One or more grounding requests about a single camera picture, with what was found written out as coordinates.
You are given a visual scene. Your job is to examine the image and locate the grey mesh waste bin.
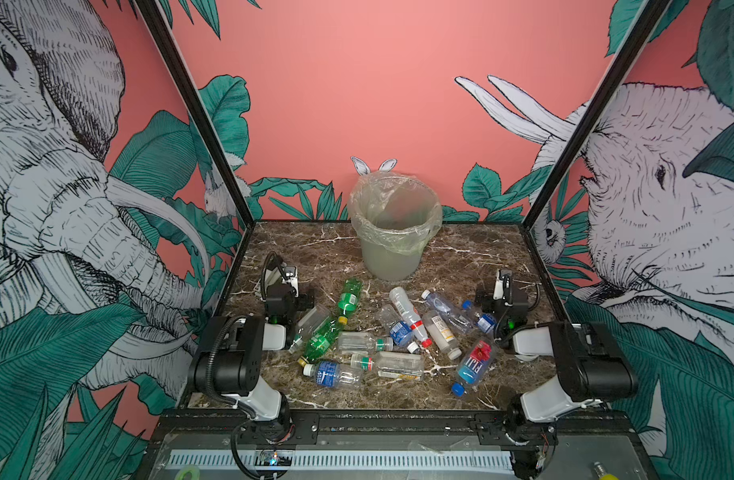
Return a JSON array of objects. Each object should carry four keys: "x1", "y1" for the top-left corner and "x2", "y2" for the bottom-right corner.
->
[{"x1": 350, "y1": 173, "x2": 443, "y2": 282}]

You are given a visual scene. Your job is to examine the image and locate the left black frame post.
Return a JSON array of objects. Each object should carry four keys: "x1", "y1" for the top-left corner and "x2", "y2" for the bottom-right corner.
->
[{"x1": 135, "y1": 0, "x2": 256, "y2": 230}]

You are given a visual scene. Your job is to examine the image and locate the clear bottle white cap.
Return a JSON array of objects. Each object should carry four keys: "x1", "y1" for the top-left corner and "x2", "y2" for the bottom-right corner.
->
[{"x1": 421, "y1": 290, "x2": 476, "y2": 335}]

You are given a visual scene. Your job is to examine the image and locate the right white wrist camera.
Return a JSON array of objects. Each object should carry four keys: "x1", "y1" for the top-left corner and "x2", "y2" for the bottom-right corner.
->
[{"x1": 493, "y1": 269, "x2": 513, "y2": 304}]

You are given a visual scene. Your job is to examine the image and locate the small blue label bottle front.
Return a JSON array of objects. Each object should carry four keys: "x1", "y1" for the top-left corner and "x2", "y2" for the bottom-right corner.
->
[{"x1": 303, "y1": 361, "x2": 362, "y2": 389}]

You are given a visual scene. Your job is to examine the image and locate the blue label bottle white cap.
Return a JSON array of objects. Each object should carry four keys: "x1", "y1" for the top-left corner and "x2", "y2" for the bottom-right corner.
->
[{"x1": 377, "y1": 304, "x2": 420, "y2": 354}]

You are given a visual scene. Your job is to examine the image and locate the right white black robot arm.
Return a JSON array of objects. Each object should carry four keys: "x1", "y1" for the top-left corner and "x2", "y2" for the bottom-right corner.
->
[{"x1": 475, "y1": 291, "x2": 638, "y2": 446}]

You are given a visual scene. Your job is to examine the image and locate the clear bottle blue cap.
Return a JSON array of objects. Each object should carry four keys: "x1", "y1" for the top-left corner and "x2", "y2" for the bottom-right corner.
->
[{"x1": 462, "y1": 300, "x2": 498, "y2": 337}]

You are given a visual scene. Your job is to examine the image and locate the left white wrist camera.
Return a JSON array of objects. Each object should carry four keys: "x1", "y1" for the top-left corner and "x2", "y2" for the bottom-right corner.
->
[{"x1": 261, "y1": 265, "x2": 299, "y2": 297}]

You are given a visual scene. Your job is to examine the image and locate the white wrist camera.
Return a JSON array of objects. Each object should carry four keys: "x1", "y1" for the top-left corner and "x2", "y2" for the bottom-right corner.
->
[
  {"x1": 493, "y1": 269, "x2": 513, "y2": 304},
  {"x1": 261, "y1": 265, "x2": 299, "y2": 297}
]

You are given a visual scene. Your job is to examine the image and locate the white bottle red label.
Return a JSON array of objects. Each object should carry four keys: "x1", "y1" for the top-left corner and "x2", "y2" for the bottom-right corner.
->
[{"x1": 389, "y1": 287, "x2": 433, "y2": 349}]

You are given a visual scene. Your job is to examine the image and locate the right black frame post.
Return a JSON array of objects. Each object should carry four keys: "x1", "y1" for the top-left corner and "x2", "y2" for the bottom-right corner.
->
[{"x1": 521, "y1": 0, "x2": 670, "y2": 230}]

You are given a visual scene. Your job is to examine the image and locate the green soda bottle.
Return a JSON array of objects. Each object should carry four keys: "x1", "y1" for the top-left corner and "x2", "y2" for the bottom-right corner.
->
[
  {"x1": 298, "y1": 316, "x2": 348, "y2": 367},
  {"x1": 337, "y1": 278, "x2": 363, "y2": 325}
]

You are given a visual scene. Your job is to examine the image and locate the black front rail frame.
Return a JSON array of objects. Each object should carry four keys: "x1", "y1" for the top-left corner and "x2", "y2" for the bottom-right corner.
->
[{"x1": 136, "y1": 410, "x2": 657, "y2": 479}]

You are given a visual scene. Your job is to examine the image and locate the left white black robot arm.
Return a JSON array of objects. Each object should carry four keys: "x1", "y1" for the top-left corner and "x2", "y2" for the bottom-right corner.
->
[{"x1": 187, "y1": 284, "x2": 315, "y2": 444}]

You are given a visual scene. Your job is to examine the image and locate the clear bottle green cap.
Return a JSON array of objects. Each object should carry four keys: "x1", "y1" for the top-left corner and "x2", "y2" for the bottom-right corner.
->
[{"x1": 336, "y1": 332, "x2": 394, "y2": 353}]

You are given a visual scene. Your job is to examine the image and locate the upright green soda bottle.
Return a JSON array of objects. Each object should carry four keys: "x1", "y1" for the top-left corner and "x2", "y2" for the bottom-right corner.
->
[{"x1": 337, "y1": 278, "x2": 363, "y2": 325}]

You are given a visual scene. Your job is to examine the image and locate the green tape roll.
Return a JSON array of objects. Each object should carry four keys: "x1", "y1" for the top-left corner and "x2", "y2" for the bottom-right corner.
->
[{"x1": 175, "y1": 465, "x2": 200, "y2": 480}]

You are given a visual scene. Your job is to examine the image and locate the clear plastic bin liner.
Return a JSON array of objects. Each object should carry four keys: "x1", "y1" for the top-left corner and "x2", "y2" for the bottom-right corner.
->
[{"x1": 347, "y1": 172, "x2": 443, "y2": 255}]

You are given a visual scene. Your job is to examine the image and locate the white slotted cable duct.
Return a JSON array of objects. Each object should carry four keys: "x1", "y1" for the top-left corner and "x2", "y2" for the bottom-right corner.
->
[{"x1": 164, "y1": 449, "x2": 515, "y2": 473}]

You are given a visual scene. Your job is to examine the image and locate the black frame post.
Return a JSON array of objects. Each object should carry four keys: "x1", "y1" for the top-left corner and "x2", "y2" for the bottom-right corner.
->
[
  {"x1": 135, "y1": 0, "x2": 256, "y2": 230},
  {"x1": 521, "y1": 0, "x2": 670, "y2": 230}
]

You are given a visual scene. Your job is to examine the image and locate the clear bottle green red label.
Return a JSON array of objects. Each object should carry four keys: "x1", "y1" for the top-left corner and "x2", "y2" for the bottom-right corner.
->
[{"x1": 350, "y1": 352, "x2": 424, "y2": 380}]

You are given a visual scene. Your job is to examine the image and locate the fiji bottle blue cap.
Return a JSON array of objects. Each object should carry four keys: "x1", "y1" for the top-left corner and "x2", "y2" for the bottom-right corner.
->
[{"x1": 451, "y1": 339, "x2": 496, "y2": 397}]

